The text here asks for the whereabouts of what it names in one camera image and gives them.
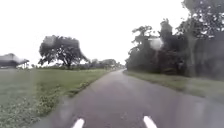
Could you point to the low distant tree line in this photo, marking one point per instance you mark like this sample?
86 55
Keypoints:
106 63

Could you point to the grey gravelly asphalt path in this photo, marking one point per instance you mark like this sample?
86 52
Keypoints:
116 96

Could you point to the broad-crowned tree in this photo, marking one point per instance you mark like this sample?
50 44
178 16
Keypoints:
66 55

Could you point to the dense wood of trees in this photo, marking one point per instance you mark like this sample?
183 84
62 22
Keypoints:
173 55

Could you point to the robot's own part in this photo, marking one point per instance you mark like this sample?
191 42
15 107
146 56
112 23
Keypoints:
149 122
78 123

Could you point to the green grass verge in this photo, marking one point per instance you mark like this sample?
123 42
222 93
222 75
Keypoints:
186 84
36 90

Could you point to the grey-roofed shelter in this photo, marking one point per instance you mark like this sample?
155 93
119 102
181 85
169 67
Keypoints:
11 60

